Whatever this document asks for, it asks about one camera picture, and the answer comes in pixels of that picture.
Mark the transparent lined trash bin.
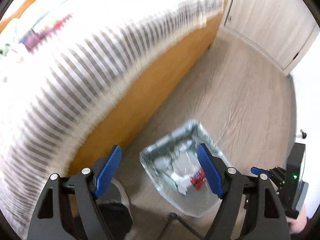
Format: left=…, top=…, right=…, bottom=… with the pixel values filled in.
left=139, top=120, right=231, bottom=218

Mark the purple snack wrapper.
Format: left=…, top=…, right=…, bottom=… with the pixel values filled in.
left=19, top=28, right=53, bottom=52

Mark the black cable on floor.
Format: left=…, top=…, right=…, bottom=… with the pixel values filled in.
left=154, top=212, right=205, bottom=240

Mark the person's grey shoe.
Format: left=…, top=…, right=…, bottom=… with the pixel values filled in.
left=97, top=179, right=133, bottom=239

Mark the red snack wrapper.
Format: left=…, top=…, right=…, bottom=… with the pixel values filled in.
left=190, top=168, right=207, bottom=191

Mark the checkered brown white blanket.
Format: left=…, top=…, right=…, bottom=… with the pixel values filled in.
left=0, top=0, right=228, bottom=239

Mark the light wood door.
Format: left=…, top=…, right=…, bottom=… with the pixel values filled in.
left=223, top=0, right=319, bottom=75

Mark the white crumpled tissue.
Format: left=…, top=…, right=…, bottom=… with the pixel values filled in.
left=171, top=172, right=192, bottom=195

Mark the red wrapper beside purple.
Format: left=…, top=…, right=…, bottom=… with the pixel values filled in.
left=52, top=15, right=72, bottom=29

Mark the person's right hand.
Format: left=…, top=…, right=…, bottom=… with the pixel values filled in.
left=286, top=204, right=308, bottom=235

